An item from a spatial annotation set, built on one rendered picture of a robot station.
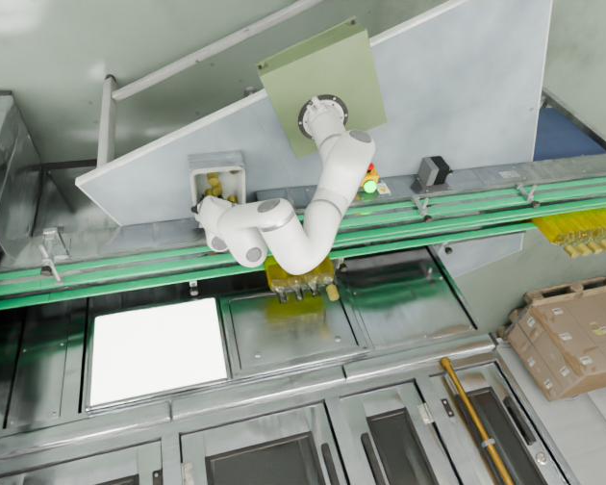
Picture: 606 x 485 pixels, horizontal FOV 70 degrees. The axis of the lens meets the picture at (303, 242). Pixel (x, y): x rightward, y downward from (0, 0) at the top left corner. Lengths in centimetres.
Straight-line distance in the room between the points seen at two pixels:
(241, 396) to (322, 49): 104
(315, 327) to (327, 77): 82
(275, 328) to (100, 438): 61
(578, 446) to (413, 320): 398
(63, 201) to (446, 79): 162
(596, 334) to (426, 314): 373
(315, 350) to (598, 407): 466
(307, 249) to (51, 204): 144
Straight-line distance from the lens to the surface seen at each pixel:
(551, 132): 244
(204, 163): 141
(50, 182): 227
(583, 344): 516
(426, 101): 161
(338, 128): 124
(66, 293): 163
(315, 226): 94
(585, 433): 562
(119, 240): 160
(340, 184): 98
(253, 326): 154
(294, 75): 127
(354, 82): 133
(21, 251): 168
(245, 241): 96
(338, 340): 153
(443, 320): 174
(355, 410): 148
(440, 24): 149
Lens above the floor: 194
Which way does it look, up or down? 40 degrees down
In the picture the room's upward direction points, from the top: 160 degrees clockwise
